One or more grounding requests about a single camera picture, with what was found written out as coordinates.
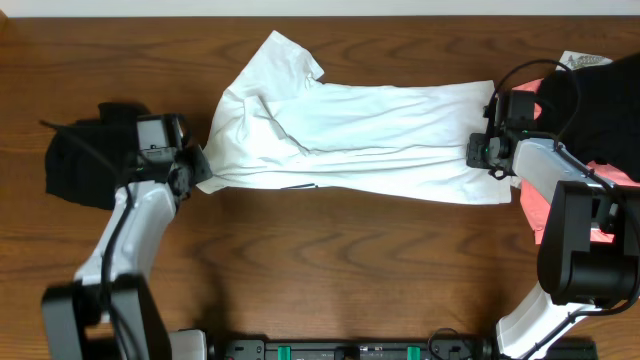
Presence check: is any black t-shirt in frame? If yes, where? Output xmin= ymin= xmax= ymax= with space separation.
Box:
xmin=536 ymin=54 xmax=639 ymax=182

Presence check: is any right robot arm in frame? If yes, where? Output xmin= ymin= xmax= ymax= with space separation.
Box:
xmin=466 ymin=132 xmax=639 ymax=359

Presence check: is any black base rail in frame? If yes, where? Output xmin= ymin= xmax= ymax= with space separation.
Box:
xmin=208 ymin=328 xmax=507 ymax=360

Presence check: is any folded black garment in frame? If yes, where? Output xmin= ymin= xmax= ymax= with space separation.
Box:
xmin=45 ymin=102 xmax=149 ymax=210

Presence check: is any coral pink garment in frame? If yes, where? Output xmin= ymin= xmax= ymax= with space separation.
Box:
xmin=513 ymin=79 xmax=639 ymax=245

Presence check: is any white leaf-print garment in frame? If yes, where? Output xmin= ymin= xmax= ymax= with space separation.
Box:
xmin=559 ymin=50 xmax=612 ymax=70

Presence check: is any white t-shirt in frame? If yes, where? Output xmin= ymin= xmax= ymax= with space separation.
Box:
xmin=200 ymin=32 xmax=511 ymax=205

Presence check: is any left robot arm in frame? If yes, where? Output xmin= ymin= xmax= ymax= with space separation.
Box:
xmin=41 ymin=145 xmax=212 ymax=359

